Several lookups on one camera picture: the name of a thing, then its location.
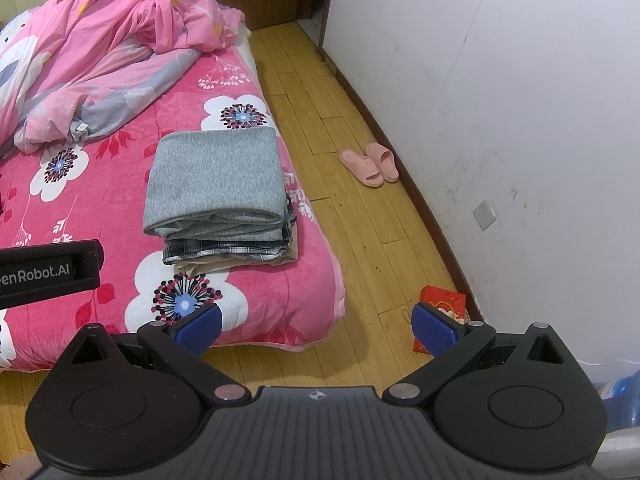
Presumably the pink grey floral duvet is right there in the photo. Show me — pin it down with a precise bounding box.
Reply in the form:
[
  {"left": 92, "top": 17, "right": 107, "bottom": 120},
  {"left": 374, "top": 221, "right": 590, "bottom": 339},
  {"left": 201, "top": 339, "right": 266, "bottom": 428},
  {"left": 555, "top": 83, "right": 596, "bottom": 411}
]
[{"left": 0, "top": 0, "right": 246, "bottom": 158}]

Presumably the light grey sweatshirt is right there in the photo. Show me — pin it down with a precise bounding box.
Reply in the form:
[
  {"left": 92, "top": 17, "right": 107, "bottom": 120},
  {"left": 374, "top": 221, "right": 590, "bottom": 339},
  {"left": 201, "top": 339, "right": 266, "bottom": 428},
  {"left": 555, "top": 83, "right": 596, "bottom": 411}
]
[{"left": 142, "top": 126, "right": 298, "bottom": 241}]

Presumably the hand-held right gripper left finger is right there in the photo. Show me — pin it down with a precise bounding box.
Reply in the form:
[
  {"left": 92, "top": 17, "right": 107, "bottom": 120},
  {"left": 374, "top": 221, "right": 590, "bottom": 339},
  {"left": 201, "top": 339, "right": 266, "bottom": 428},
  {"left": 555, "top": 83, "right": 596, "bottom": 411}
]
[{"left": 70, "top": 302, "right": 251, "bottom": 409}]

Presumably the white wall outlet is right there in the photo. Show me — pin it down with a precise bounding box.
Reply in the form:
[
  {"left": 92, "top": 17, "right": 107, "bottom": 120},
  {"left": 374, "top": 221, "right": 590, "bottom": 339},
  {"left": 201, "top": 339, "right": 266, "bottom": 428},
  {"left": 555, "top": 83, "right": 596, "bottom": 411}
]
[{"left": 472, "top": 199, "right": 498, "bottom": 231}]

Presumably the pink slipper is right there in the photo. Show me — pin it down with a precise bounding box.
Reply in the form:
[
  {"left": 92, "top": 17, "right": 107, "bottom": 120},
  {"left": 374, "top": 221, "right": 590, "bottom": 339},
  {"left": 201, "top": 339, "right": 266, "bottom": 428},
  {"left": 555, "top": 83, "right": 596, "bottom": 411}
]
[
  {"left": 366, "top": 142, "right": 400, "bottom": 183},
  {"left": 339, "top": 149, "right": 385, "bottom": 187}
]

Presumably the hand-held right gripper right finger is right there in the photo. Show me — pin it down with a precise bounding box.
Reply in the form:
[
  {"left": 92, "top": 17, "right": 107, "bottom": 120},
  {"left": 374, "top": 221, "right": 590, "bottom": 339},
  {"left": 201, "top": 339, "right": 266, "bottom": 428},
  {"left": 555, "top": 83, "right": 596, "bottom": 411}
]
[{"left": 382, "top": 302, "right": 569, "bottom": 406}]

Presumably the pink floral blanket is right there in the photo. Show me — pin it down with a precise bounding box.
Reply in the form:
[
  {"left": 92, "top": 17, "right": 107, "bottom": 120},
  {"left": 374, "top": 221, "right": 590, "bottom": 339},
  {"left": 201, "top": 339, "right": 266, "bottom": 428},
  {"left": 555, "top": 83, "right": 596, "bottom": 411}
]
[{"left": 0, "top": 45, "right": 347, "bottom": 372}]

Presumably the beige folded garment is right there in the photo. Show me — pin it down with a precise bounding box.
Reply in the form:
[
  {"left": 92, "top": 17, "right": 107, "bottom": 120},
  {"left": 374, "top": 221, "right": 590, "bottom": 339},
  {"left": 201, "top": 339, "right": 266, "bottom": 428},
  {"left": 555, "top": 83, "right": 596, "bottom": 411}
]
[{"left": 172, "top": 230, "right": 301, "bottom": 278}]

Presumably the plaid shirt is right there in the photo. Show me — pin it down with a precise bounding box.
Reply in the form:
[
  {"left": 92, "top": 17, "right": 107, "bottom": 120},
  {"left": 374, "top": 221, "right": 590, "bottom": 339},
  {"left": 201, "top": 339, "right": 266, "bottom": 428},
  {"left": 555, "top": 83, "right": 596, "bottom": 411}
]
[{"left": 162, "top": 195, "right": 298, "bottom": 266}]

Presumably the blue water jug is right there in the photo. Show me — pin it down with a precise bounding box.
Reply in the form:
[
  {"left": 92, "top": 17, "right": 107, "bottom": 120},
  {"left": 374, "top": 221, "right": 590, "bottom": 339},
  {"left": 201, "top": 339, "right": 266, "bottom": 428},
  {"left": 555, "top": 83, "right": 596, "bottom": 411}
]
[{"left": 592, "top": 370, "right": 640, "bottom": 431}]

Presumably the red box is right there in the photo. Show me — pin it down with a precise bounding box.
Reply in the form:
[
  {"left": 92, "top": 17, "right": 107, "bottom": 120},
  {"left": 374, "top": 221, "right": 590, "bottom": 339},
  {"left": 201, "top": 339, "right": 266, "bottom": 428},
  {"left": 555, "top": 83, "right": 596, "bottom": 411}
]
[{"left": 412, "top": 285, "right": 468, "bottom": 356}]

